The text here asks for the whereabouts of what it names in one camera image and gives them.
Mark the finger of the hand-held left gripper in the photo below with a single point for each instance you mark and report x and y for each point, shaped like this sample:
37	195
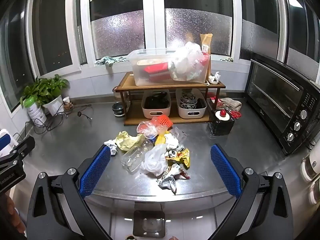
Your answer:
22	147

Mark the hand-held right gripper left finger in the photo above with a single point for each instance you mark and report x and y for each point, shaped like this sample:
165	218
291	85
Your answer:
96	170

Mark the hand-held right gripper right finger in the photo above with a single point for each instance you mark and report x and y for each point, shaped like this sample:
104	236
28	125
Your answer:
225	172

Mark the translucent red plastic bag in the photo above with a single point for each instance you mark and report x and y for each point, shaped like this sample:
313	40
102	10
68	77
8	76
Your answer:
147	127

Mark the yellow foam net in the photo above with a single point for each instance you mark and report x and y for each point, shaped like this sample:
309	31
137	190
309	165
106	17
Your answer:
161	138

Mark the person's left hand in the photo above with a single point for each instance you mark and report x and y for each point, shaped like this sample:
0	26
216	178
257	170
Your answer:
12	212

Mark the white and blue container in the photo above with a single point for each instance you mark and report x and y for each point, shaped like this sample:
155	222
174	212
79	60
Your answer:
5	141

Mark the small crumpled silver foil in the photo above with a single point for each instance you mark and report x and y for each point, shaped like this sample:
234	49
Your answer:
111	146

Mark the green and white bottle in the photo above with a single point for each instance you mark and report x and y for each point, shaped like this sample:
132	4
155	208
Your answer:
35	112

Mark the clear plastic container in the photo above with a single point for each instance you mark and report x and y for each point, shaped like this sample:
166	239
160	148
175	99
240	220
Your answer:
132	158

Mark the crumpled yellow paper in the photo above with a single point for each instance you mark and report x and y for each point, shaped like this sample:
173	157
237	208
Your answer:
127	141

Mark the yellow snack wrapper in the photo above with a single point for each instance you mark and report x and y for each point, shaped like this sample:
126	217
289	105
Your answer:
183	157

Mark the black tin with red knob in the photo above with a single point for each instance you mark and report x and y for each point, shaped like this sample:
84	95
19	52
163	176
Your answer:
221	127

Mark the crumpled silver wrapper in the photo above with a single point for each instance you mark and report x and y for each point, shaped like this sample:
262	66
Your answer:
170	177

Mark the white plastic bag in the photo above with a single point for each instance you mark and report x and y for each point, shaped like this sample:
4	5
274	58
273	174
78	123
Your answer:
153	162

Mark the red scissors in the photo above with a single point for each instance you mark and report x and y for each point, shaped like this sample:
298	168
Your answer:
236	115

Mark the clear plastic bag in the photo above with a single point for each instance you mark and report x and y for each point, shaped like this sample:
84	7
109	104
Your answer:
180	133

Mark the green potted plant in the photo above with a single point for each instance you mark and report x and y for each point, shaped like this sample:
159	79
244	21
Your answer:
42	90

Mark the crumpled white paper towel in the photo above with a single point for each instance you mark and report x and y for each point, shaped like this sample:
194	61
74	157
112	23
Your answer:
171	141

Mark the small white cup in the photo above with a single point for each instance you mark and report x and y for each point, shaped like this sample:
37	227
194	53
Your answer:
66	101

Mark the dark ceramic bowl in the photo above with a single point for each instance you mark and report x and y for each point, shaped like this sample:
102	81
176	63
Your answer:
117	107

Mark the white plastic basket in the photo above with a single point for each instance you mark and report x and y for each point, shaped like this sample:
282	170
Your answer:
156	112
192	112

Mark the grey towel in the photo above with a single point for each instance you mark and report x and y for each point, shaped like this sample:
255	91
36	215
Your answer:
231	103

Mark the red packet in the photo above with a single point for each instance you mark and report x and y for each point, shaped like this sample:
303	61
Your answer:
213	100

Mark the orange foam net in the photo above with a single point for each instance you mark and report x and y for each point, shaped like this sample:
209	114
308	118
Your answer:
165	121

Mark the glass jar with brown lid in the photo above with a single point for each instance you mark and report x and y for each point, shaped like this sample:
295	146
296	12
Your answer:
118	93

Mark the blue patterned bowls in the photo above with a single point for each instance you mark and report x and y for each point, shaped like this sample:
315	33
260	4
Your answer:
188	100

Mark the glass jar with white lid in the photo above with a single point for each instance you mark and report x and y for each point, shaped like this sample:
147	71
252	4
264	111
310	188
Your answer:
310	162
315	192

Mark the black kitchenware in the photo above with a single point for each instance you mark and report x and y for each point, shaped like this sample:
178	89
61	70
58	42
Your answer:
156	102

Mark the wooden shelf rack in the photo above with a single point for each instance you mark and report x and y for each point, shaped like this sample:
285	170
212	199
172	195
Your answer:
127	81

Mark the crumpled white tissue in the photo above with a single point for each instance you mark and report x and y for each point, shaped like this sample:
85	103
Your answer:
214	78

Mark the black toaster oven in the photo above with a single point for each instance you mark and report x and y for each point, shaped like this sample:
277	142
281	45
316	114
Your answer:
272	90

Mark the green cloth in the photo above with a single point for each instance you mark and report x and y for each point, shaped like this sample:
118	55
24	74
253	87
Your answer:
110	60

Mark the clear plastic storage box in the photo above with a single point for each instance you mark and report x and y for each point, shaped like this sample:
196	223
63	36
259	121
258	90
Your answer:
140	62

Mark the red box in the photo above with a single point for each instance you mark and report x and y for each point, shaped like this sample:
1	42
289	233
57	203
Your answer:
156	70

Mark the brown paper bag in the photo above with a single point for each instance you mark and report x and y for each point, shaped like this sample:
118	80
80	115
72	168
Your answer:
206	41

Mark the white framed window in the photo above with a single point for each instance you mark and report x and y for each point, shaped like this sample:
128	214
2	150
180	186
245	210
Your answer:
153	17

